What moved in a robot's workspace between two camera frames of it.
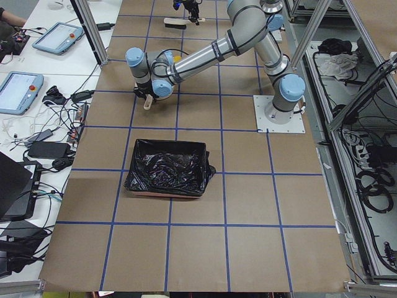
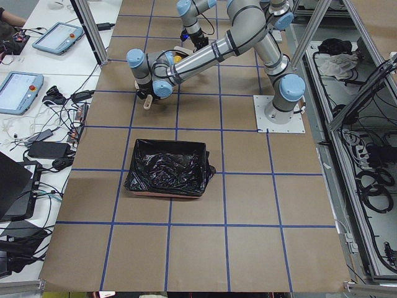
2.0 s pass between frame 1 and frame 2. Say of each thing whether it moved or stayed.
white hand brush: moved
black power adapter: stayed
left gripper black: stayed
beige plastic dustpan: stayed
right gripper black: moved
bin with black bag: stayed
